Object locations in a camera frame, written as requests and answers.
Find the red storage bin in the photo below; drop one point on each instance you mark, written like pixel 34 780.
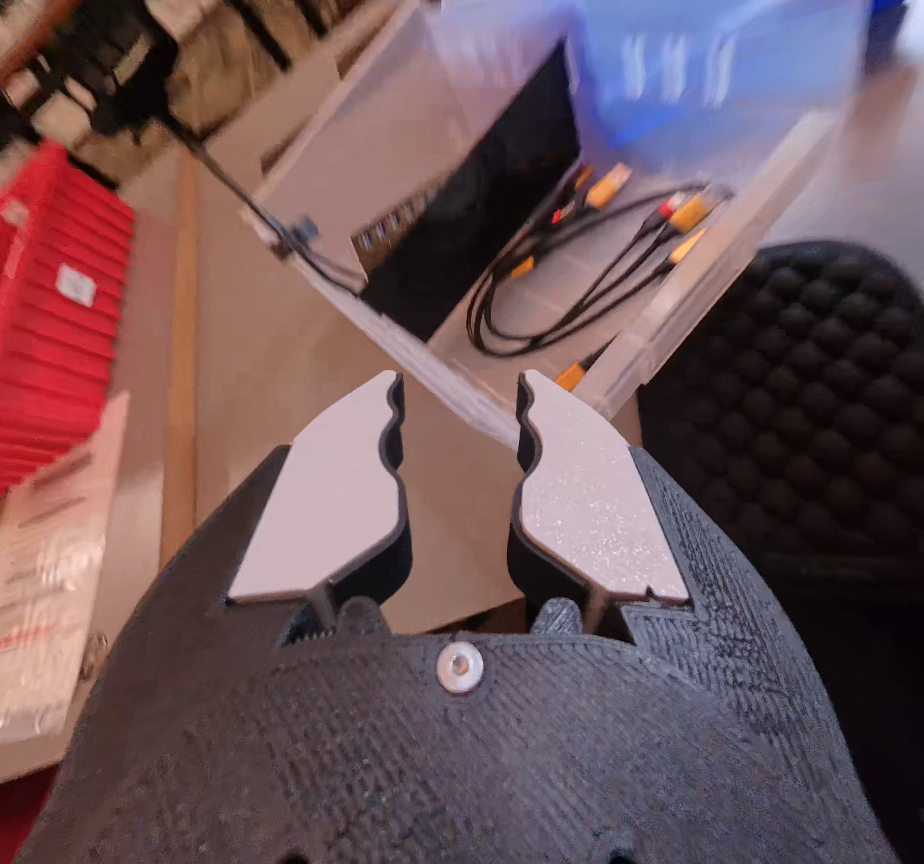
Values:
pixel 58 337

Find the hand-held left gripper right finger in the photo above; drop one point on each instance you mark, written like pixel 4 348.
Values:
pixel 599 517

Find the black forearm pad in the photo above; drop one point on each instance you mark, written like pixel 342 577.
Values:
pixel 794 409

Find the red tote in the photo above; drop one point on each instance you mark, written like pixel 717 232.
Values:
pixel 18 806

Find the clear plastic bin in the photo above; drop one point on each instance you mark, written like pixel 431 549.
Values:
pixel 346 142

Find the white printed paper sheet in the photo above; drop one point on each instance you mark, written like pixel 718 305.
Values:
pixel 50 553

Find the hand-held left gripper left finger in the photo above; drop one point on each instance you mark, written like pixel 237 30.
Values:
pixel 325 510

